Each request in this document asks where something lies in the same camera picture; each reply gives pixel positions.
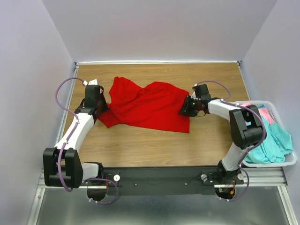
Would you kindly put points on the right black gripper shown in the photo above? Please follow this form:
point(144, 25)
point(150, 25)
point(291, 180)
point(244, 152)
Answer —
point(185, 108)

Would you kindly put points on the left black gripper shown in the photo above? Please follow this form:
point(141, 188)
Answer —
point(105, 107)

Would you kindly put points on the red t shirt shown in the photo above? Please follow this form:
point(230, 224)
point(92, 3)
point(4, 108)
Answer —
point(155, 106)

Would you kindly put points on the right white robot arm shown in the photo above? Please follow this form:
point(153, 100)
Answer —
point(246, 126)

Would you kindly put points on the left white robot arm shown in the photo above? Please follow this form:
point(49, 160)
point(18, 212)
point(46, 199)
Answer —
point(62, 166)

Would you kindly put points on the pink t shirt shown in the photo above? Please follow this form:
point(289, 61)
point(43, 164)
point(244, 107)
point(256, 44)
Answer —
point(265, 114)

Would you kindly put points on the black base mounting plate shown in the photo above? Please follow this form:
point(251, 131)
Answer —
point(176, 180)

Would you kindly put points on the turquoise t shirt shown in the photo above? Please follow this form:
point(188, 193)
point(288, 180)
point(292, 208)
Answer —
point(273, 149)

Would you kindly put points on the white plastic laundry basket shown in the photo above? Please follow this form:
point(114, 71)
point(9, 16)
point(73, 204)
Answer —
point(290, 159)

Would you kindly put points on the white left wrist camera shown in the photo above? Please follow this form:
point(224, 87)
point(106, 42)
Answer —
point(92, 82)

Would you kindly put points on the aluminium frame rail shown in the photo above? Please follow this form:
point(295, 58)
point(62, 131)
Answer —
point(258, 177)

